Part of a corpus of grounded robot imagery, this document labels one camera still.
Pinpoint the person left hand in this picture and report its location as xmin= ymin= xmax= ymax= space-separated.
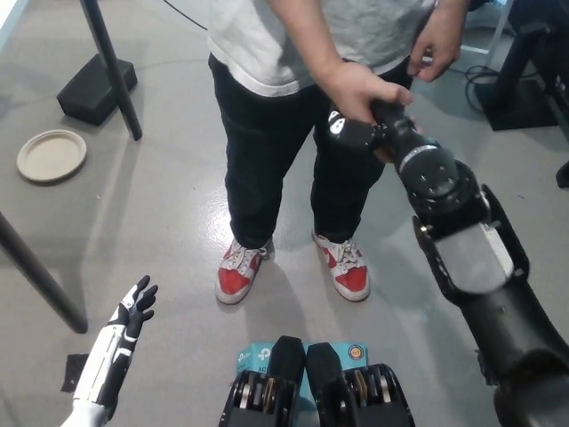
xmin=406 ymin=20 xmax=463 ymax=84

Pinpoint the thick black table leg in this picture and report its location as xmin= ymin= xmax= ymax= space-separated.
xmin=0 ymin=210 xmax=89 ymax=334

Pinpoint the person right red white sneaker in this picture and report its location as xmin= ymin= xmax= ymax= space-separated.
xmin=215 ymin=238 xmax=273 ymax=306

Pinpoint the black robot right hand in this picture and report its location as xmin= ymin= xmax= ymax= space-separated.
xmin=327 ymin=100 xmax=440 ymax=164

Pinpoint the thin black slanted pole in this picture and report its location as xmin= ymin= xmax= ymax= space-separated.
xmin=79 ymin=0 xmax=143 ymax=141

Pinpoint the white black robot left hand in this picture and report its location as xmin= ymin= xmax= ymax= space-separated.
xmin=70 ymin=274 xmax=160 ymax=408

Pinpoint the person red white sneaker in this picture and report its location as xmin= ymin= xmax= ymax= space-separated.
xmin=215 ymin=238 xmax=273 ymax=306
xmin=311 ymin=230 xmax=371 ymax=302

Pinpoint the white desk frame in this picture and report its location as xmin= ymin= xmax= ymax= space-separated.
xmin=460 ymin=0 xmax=517 ymax=59

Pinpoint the black monitor stand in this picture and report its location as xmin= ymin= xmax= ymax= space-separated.
xmin=473 ymin=20 xmax=559 ymax=133

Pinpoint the person right hand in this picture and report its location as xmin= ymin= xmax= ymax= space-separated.
xmin=320 ymin=60 xmax=421 ymax=165

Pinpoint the person left red white sneaker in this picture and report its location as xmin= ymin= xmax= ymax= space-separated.
xmin=311 ymin=230 xmax=371 ymax=302

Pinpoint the black floor cable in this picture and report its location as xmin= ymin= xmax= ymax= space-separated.
xmin=464 ymin=64 xmax=499 ymax=112

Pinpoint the black foam block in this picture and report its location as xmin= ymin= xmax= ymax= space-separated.
xmin=56 ymin=52 xmax=138 ymax=126

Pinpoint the teal router box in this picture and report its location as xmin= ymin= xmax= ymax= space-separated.
xmin=234 ymin=341 xmax=370 ymax=427

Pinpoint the black monitor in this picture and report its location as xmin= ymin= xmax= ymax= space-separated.
xmin=506 ymin=0 xmax=569 ymax=152

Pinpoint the person in grey shirt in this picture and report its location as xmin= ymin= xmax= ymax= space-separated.
xmin=206 ymin=0 xmax=439 ymax=250

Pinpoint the thin black cable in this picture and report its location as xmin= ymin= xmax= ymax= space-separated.
xmin=162 ymin=0 xmax=210 ymax=31

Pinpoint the beige paper plate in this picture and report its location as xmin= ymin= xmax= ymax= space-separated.
xmin=16 ymin=128 xmax=88 ymax=184

